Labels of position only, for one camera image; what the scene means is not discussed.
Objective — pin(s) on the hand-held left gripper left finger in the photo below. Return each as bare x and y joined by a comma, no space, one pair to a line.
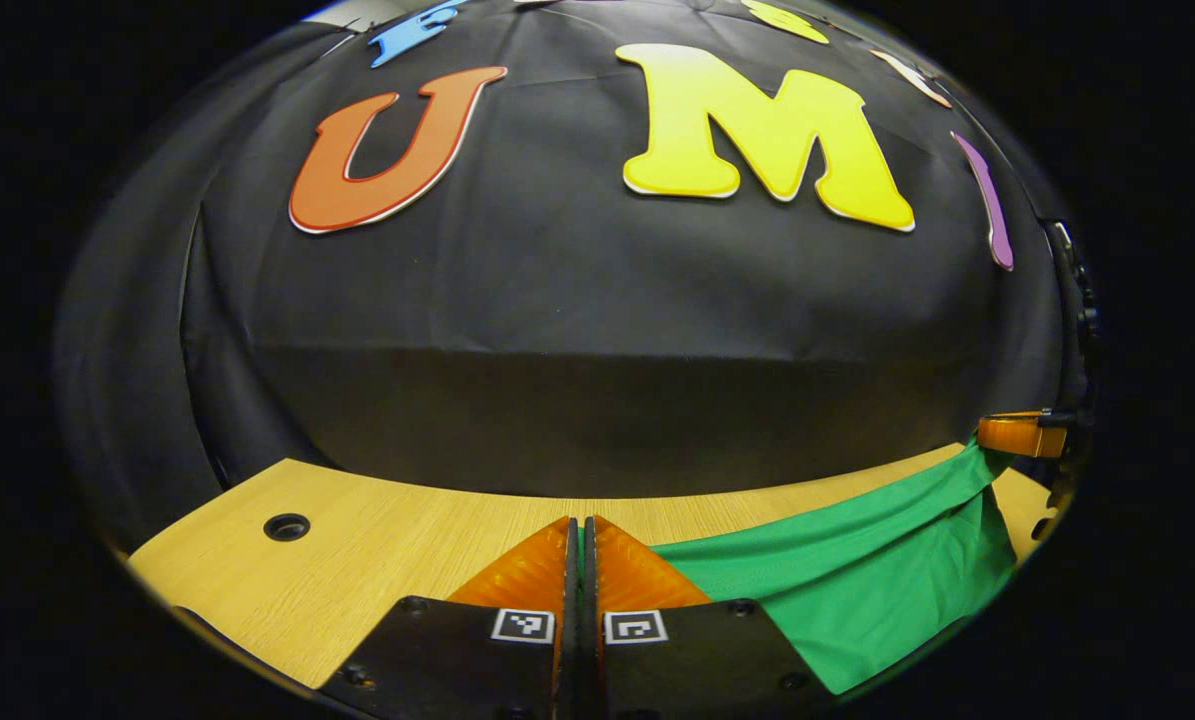
457,660

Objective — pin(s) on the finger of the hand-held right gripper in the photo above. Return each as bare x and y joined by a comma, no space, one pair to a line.
1017,435

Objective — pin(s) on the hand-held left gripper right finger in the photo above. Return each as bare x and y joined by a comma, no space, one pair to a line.
697,670

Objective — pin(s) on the green T-shirt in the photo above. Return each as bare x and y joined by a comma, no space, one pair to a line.
857,590

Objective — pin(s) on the black backdrop cloth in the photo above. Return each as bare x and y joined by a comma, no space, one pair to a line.
607,350

